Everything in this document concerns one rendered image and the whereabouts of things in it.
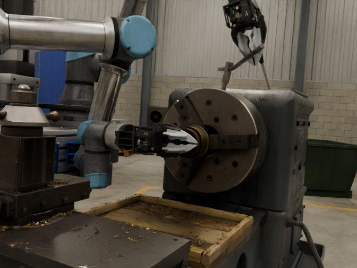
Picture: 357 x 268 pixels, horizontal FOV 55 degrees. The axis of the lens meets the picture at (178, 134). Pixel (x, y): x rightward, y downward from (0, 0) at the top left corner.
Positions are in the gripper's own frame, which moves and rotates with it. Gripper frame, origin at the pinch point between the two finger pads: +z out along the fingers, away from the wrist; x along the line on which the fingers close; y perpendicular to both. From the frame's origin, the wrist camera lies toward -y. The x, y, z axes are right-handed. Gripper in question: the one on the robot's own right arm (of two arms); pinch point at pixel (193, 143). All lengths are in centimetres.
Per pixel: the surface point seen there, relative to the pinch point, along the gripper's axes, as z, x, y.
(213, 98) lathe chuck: -1.9, 12.4, -15.0
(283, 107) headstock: 15.1, 11.3, -30.9
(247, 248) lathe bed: 11.6, -29.2, -15.1
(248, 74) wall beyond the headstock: -301, 145, -986
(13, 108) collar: -9.5, 6.5, 44.2
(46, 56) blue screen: -537, 107, -402
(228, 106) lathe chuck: 3.0, 10.2, -15.1
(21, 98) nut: -9.3, 8.1, 43.0
